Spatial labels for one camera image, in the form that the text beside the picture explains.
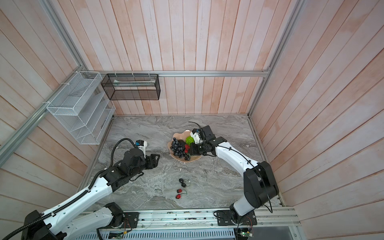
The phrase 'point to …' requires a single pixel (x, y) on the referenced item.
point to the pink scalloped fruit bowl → (181, 136)
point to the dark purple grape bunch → (178, 150)
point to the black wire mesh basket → (132, 86)
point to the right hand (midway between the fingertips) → (188, 151)
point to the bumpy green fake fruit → (189, 140)
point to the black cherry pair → (181, 181)
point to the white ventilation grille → (163, 235)
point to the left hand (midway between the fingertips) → (155, 159)
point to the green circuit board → (244, 234)
